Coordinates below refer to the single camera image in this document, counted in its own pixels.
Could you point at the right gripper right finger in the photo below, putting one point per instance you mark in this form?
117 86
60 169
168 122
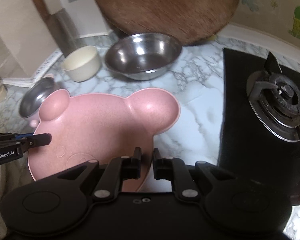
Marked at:
175 171

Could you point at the cleaver with wooden handle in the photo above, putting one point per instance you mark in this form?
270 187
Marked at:
61 28

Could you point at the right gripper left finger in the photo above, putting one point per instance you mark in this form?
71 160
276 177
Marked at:
117 171

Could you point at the round wooden cutting board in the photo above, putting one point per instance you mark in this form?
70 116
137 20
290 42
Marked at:
188 20

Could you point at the large stainless steel bowl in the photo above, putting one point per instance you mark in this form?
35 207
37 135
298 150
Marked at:
144 56

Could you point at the small stainless steel bowl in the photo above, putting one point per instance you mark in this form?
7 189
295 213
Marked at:
36 95

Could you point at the pink bear shaped plate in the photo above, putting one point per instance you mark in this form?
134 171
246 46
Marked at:
100 126

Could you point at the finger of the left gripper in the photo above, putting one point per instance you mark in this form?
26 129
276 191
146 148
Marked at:
34 140

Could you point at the black gas stove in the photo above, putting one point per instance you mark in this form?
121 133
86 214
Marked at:
260 136

